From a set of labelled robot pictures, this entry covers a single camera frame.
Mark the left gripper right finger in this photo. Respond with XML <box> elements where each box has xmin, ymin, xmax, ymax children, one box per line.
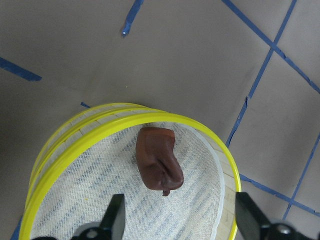
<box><xmin>235</xmin><ymin>192</ymin><xmax>271</xmax><ymax>240</ymax></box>

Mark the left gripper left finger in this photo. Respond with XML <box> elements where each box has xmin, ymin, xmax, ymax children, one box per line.
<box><xmin>99</xmin><ymin>193</ymin><xmax>125</xmax><ymax>240</ymax></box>

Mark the yellow steamer layer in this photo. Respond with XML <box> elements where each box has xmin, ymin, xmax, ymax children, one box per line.
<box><xmin>18</xmin><ymin>108</ymin><xmax>241</xmax><ymax>240</ymax></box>
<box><xmin>29</xmin><ymin>102</ymin><xmax>153</xmax><ymax>181</ymax></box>

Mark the brown bun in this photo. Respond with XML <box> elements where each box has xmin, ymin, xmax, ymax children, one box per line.
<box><xmin>135</xmin><ymin>127</ymin><xmax>184</xmax><ymax>197</ymax></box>

